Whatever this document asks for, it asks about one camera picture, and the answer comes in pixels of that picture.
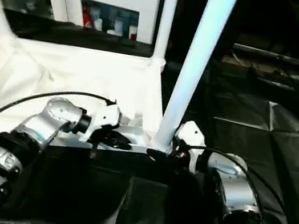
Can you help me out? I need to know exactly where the white plastic table top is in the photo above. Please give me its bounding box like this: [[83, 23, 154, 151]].
[[0, 29, 187, 177]]

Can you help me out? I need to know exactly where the black mat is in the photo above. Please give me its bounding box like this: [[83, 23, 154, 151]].
[[0, 4, 299, 224]]

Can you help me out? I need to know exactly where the red bottle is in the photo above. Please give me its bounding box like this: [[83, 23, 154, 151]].
[[79, 3, 96, 29]]

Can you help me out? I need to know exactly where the dark metal pole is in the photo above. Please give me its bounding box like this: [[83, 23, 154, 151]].
[[231, 42, 299, 70]]

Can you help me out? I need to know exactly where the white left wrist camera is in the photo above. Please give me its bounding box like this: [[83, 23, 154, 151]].
[[79, 96, 125, 150]]

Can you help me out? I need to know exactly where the black right camera cable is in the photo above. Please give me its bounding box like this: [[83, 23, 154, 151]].
[[177, 142, 295, 213]]

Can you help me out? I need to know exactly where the black camera cable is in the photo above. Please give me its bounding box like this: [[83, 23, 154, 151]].
[[0, 77, 118, 186], [177, 142, 295, 213]]

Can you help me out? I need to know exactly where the black left camera cable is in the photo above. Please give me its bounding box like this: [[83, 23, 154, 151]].
[[0, 77, 118, 186]]

